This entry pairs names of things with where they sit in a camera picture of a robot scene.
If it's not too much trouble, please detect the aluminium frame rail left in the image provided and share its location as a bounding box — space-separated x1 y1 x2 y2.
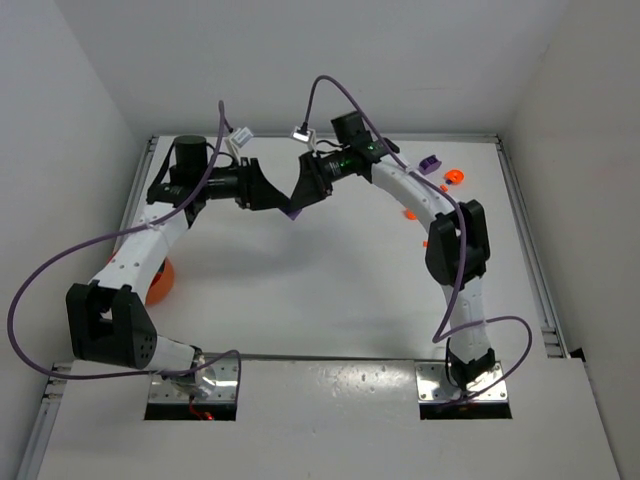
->
16 135 159 479

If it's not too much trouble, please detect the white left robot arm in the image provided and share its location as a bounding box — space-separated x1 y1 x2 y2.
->
66 128 288 384

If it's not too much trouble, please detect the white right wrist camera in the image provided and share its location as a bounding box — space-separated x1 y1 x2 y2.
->
291 126 317 151

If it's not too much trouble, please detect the orange divided round container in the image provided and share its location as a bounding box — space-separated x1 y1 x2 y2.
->
145 258 175 306

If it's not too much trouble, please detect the aluminium frame rail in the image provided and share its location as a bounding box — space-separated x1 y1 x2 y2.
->
496 136 570 358
16 135 159 479

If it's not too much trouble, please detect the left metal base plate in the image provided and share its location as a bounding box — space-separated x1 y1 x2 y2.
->
148 353 241 406

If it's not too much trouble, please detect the purple lego piece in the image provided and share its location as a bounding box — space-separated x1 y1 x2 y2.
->
287 209 302 221

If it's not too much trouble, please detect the orange small cup container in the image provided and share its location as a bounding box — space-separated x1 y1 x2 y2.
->
444 169 465 185

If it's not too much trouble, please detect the metal base plate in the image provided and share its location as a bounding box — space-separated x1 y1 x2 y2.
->
414 360 509 404
148 353 241 406

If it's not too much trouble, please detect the aluminium frame rail right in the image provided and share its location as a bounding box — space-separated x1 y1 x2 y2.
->
496 136 570 358

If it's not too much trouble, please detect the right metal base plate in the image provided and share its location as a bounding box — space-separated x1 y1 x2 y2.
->
414 360 509 404

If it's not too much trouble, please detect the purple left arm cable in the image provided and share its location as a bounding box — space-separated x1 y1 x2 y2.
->
6 99 242 379

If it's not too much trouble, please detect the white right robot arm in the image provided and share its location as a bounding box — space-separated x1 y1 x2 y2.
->
290 112 495 389

